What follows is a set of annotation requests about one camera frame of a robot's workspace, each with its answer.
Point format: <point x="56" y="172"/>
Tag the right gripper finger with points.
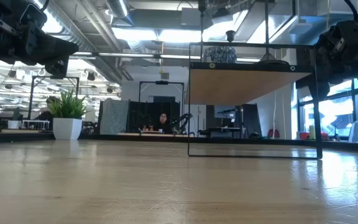
<point x="326" y="90"/>

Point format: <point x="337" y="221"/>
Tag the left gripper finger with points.
<point x="51" y="49"/>
<point x="57" y="71"/>

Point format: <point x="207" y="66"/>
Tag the black background robot arm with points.
<point x="183" y="119"/>

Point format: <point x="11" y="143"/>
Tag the black ceiling spotlight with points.
<point x="91" y="76"/>

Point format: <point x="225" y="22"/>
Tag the person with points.
<point x="50" y="104"/>
<point x="163" y="121"/>

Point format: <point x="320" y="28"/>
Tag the small red item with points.
<point x="324" y="136"/>

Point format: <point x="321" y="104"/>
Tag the red container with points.
<point x="304" y="136"/>

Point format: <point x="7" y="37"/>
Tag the green plant in white pot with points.
<point x="67" y="129"/>

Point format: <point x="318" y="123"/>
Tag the red background chair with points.
<point x="273" y="133"/>

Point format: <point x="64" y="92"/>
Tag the long linear ceiling light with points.
<point x="126" y="55"/>

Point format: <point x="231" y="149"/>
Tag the grey fabric curtain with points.
<point x="113" y="116"/>

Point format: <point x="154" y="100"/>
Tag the black partition screen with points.
<point x="151" y="107"/>
<point x="250" y="119"/>

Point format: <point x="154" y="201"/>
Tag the dark background monitor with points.
<point x="224" y="112"/>

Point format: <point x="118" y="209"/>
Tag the dark background table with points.
<point x="222" y="129"/>

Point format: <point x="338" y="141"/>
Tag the black background rig frame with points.
<point x="75" y="77"/>
<point x="162" y="82"/>

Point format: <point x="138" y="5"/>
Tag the round silver ventilation duct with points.
<point x="82" y="40"/>

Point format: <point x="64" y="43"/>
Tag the rectangular silver ventilation duct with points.
<point x="291" y="28"/>

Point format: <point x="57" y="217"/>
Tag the short silver duct pipe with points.
<point x="118" y="7"/>

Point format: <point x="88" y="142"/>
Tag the wooden shelf black metal frame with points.
<point x="244" y="87"/>

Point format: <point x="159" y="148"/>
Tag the grey wall vent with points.
<point x="164" y="75"/>

